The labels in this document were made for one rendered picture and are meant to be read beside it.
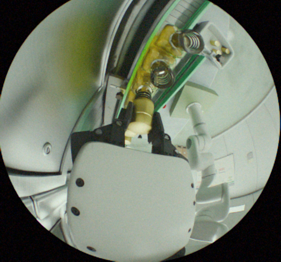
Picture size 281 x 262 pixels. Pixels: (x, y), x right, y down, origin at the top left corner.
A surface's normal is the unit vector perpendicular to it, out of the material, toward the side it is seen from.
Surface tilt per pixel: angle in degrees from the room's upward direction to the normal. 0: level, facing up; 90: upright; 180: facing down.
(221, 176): 89
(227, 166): 89
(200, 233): 90
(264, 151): 90
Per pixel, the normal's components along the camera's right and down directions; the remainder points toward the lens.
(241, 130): -0.92, -0.30
